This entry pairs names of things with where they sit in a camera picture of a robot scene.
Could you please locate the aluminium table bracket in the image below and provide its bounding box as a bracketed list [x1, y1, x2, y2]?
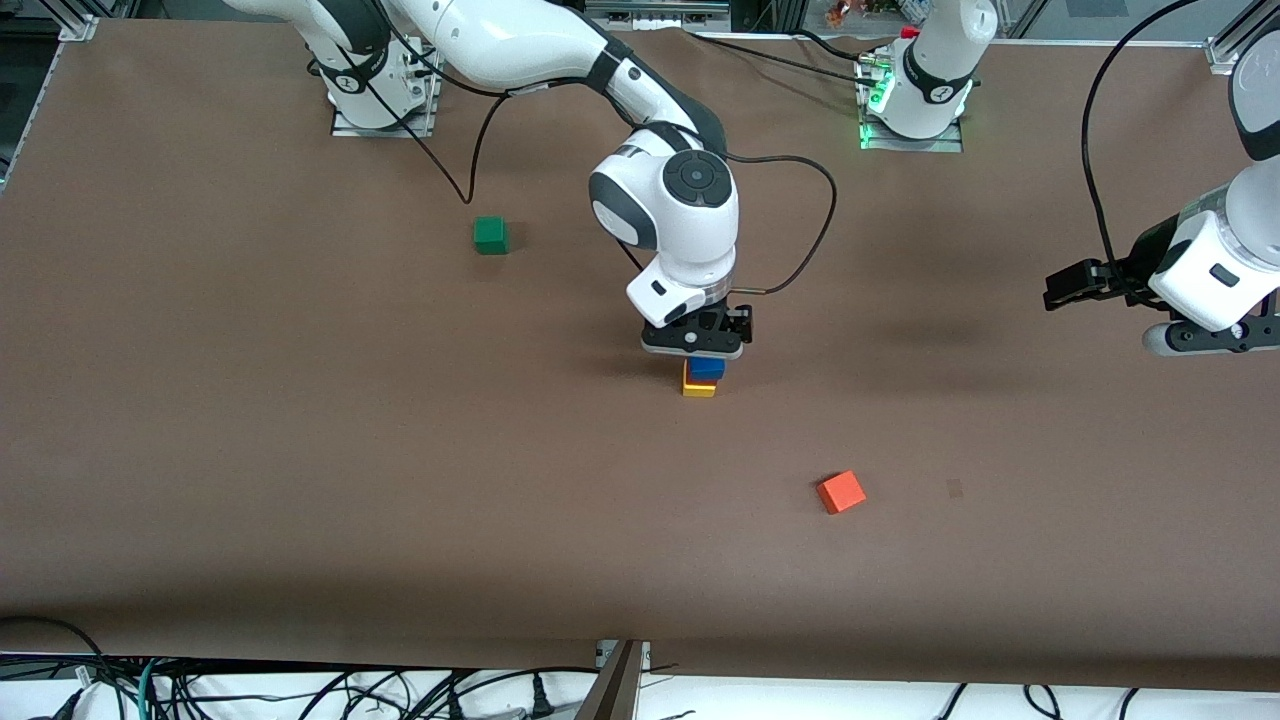
[596, 639, 652, 673]

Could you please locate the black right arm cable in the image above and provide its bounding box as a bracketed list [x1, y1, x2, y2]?
[365, 20, 839, 296]

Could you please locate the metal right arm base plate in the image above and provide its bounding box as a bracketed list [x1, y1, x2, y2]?
[330, 45, 443, 139]

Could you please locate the black base supply cable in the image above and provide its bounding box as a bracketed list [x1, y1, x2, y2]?
[690, 30, 883, 89]

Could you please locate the orange wooden block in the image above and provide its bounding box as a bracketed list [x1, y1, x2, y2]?
[816, 469, 868, 516]

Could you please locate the black looped floor cable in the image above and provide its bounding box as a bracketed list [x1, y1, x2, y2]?
[0, 614, 113, 693]

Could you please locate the grey power strip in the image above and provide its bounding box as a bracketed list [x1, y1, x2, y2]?
[584, 0, 732, 30]

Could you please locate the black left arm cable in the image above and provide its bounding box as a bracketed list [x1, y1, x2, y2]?
[1082, 0, 1206, 306]

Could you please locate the brown table support beam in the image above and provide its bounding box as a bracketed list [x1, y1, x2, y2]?
[574, 641, 646, 720]

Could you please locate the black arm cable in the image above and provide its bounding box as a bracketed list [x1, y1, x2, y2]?
[1082, 0, 1206, 306]
[365, 20, 839, 296]

